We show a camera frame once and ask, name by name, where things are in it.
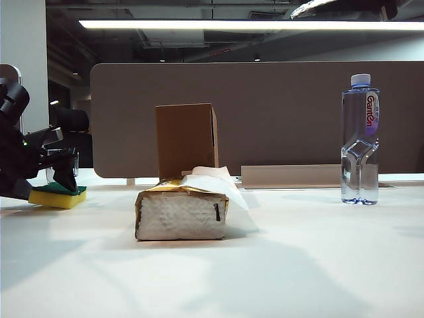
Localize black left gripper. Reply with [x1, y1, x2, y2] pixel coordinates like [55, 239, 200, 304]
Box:
[0, 127, 79, 201]

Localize yellow sponge with green scourer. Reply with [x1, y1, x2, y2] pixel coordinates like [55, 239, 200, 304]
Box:
[28, 184, 88, 210]

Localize clear plastic water bottle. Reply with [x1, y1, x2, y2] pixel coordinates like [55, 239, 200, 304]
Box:
[340, 74, 380, 205]

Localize clear glass cup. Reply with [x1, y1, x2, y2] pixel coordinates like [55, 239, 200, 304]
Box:
[45, 148, 80, 184]

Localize black office chair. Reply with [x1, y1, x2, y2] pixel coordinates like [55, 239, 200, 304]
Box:
[49, 106, 93, 168]

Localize narrow brown desk partition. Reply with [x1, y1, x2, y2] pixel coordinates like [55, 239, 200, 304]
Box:
[0, 64, 24, 135]

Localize gold tissue pack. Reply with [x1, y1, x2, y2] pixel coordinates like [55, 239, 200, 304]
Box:
[134, 178, 229, 242]

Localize brown cardboard box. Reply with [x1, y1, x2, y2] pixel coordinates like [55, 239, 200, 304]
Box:
[155, 103, 219, 180]

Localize white tissue sheet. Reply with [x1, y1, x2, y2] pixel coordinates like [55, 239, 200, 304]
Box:
[181, 165, 260, 237]

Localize long ceiling light strip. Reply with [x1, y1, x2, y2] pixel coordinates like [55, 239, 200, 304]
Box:
[78, 19, 424, 31]

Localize wide brown desk partition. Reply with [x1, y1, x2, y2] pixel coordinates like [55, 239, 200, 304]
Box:
[89, 60, 424, 180]

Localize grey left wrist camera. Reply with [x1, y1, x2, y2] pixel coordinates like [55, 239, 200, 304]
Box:
[25, 127, 64, 146]

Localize beige metal partition bracket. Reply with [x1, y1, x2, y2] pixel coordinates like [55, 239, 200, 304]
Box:
[240, 164, 343, 189]

